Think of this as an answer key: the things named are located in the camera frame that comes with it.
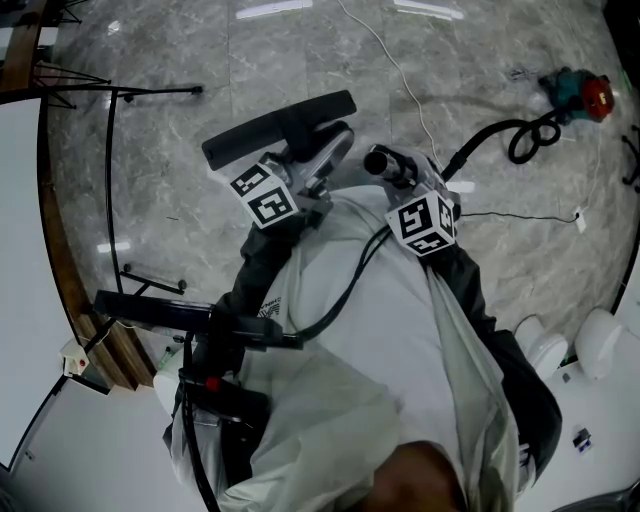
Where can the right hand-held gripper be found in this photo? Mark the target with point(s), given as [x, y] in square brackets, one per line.
[420, 220]

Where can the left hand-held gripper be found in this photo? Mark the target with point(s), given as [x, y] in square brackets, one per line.
[265, 200]

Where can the vacuum floor nozzle with tube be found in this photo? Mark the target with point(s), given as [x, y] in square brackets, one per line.
[250, 134]

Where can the person's left forearm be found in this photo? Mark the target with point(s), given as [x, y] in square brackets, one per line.
[260, 270]

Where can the person's right forearm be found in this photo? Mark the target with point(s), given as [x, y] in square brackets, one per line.
[465, 285]

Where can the green and red vacuum cleaner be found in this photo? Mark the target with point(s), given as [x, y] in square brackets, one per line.
[567, 90]

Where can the person's torso in white clothing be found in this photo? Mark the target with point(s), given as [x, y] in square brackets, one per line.
[395, 310]

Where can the white power socket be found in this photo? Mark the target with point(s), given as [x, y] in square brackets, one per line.
[581, 222]

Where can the black office chair base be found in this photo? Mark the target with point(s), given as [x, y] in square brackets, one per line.
[632, 165]

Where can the white rounded chair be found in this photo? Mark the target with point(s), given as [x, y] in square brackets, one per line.
[167, 385]
[547, 355]
[597, 345]

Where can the black box with red button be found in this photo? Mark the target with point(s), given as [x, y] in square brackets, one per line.
[240, 400]

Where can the green bottle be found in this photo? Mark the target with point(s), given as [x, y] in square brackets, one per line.
[166, 357]

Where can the white desk with wooden edge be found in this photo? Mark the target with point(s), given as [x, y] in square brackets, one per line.
[55, 240]

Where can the person's face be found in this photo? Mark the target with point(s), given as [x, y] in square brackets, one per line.
[420, 477]

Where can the small dark gadget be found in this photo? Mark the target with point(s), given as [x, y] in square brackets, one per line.
[582, 440]

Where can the white box with red button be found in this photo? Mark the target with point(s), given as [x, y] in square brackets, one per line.
[74, 359]

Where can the black metal desk leg frame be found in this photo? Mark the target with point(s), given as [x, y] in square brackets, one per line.
[108, 200]

